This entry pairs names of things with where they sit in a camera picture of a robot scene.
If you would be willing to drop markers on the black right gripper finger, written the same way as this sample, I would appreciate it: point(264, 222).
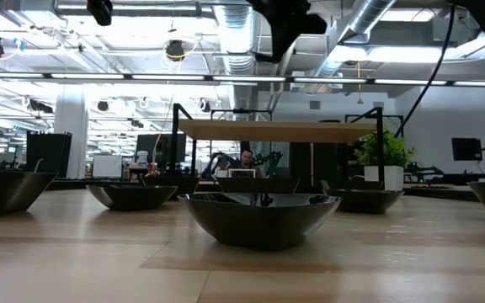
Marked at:
point(278, 48)

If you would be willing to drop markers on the black leaf-shaped mini plate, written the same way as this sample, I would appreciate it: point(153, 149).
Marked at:
point(259, 227)
point(362, 202)
point(133, 198)

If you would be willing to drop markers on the long ceiling light strip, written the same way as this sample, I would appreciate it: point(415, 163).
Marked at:
point(246, 78)

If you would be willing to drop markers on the small wooden shelf black legs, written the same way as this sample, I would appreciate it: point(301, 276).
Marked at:
point(276, 131)

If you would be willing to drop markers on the round black ceiling fixture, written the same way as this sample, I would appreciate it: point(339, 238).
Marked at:
point(102, 106)

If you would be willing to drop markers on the white ceiling light panel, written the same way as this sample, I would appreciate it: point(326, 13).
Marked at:
point(394, 54)

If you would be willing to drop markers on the black ceiling projector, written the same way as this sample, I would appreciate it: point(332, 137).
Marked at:
point(40, 106)

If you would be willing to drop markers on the person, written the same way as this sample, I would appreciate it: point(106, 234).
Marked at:
point(246, 160)

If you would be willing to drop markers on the white laptop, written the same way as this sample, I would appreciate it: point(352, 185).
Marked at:
point(242, 173)

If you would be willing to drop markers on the white building column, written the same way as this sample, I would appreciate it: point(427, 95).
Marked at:
point(70, 139)

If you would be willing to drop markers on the black computer monitor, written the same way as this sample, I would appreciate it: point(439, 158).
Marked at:
point(154, 147)

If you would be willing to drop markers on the green plant in white pot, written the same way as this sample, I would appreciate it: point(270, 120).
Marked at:
point(387, 149)

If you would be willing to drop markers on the black partition panel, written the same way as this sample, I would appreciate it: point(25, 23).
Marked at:
point(49, 153)

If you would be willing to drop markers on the white plastic bottle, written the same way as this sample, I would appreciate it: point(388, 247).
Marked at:
point(142, 160)

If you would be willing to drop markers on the white board panel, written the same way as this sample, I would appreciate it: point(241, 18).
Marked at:
point(107, 166)

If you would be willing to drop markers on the black monitor on stand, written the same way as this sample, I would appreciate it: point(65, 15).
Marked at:
point(466, 149)

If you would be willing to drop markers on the black robot work table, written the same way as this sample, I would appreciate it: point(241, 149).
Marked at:
point(470, 177)

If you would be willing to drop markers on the silver spiral air duct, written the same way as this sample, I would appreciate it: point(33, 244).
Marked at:
point(236, 38)

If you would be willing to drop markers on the grey wall vent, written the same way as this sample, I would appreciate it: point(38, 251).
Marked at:
point(315, 105)
point(378, 105)

